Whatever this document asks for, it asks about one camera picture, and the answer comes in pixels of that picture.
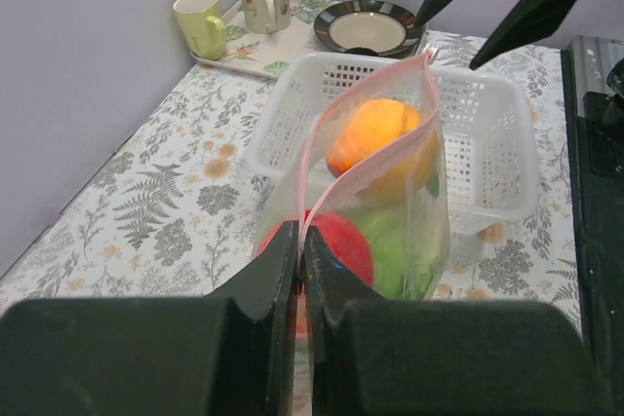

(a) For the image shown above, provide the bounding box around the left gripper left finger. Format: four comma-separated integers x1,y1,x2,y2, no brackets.
1,221,298,415

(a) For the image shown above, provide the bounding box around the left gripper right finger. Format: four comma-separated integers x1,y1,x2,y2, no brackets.
303,229,612,415

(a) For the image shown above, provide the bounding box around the red fake strawberry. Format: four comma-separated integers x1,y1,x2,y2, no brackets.
254,209,376,339

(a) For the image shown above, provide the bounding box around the white plastic basket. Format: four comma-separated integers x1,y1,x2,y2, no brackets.
245,53,539,235

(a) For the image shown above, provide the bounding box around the clear zip top bag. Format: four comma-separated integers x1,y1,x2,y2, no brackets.
253,47,451,339

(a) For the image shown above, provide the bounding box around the orange fake fruit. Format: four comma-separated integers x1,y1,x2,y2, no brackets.
326,98,440,204

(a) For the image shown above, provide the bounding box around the green fake lettuce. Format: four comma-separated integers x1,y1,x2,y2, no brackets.
353,171,449,300

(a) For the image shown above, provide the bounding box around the striped rim ceramic plate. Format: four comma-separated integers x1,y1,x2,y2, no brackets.
313,0,425,57

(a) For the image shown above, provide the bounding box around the floral table mat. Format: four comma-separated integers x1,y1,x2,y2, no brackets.
1,35,579,332

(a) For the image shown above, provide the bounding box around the floral serving tray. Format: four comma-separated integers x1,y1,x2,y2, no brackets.
188,0,430,80

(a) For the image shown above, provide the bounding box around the yellow green mug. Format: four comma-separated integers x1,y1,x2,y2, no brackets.
173,0,227,60

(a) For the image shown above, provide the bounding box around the aluminium frame rail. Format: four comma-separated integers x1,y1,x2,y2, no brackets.
568,35,623,99

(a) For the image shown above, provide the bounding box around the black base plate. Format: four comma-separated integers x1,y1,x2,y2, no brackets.
562,50,623,414

